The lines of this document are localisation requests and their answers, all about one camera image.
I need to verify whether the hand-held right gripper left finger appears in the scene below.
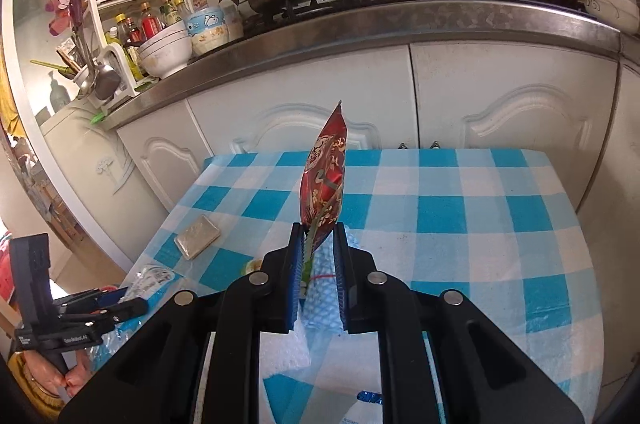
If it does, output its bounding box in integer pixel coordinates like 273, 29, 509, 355
57, 224, 307, 424

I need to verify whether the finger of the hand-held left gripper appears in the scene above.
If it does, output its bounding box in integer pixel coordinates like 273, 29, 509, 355
57, 298, 150, 330
52, 286, 130, 311

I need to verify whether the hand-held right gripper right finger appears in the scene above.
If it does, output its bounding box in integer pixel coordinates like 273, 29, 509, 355
334, 224, 586, 424

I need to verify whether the red snack wrapper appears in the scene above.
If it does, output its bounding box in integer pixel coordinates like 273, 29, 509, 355
299, 100, 348, 277

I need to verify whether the person's left forearm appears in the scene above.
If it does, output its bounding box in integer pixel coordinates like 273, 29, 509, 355
7, 351, 61, 420

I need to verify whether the person's left hand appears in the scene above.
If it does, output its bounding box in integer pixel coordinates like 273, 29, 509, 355
27, 349, 95, 405

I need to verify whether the rolled blue dotted cloth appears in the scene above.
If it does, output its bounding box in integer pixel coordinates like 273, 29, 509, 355
299, 231, 368, 335

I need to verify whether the wooden chair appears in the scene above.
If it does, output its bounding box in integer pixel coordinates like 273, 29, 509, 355
30, 174, 81, 245

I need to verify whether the blue white checkered tablecloth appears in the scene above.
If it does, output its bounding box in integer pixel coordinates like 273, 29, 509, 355
87, 148, 601, 424

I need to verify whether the white floral refrigerator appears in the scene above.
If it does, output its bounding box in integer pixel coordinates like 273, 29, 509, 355
37, 99, 173, 272

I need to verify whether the white cabinet door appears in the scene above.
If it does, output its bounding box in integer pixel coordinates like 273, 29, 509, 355
186, 45, 420, 156
116, 98, 218, 216
409, 40, 625, 211
575, 64, 640, 225

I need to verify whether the yellow hanging cloth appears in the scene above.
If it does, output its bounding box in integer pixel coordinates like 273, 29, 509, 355
0, 49, 26, 140

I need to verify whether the white ceramic bowl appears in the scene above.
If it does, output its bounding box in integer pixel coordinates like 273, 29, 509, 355
137, 21, 193, 80

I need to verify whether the steel kitchen counter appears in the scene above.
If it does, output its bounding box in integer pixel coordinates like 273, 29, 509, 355
102, 0, 640, 130

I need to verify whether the blue cartoon print cup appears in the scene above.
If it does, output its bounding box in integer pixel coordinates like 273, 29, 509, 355
184, 6, 231, 55

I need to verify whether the white spice rack with bottles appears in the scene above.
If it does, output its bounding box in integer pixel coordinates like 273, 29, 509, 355
102, 0, 188, 80

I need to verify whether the white floral print bowl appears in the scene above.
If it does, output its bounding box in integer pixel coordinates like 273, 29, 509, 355
579, 0, 640, 34

